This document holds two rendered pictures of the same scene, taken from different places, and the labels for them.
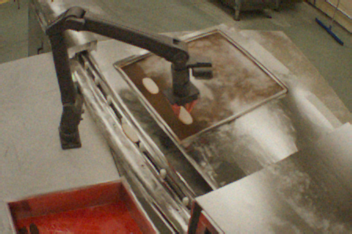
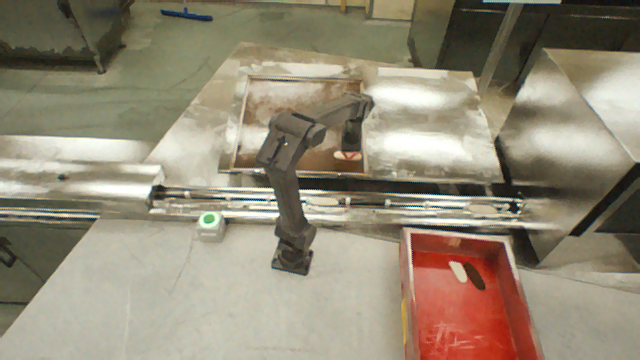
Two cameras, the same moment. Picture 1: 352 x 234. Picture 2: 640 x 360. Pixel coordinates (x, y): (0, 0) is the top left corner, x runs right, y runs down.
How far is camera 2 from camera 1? 119 cm
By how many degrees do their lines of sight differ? 42
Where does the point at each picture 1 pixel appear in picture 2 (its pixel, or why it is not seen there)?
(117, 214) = (420, 262)
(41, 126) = (250, 288)
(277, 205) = not seen: outside the picture
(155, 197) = (417, 220)
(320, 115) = (406, 77)
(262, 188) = (625, 125)
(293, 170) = (603, 102)
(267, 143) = (406, 126)
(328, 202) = not seen: outside the picture
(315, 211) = not seen: outside the picture
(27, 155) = (295, 328)
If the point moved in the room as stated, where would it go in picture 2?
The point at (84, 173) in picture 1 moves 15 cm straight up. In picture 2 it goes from (352, 266) to (358, 239)
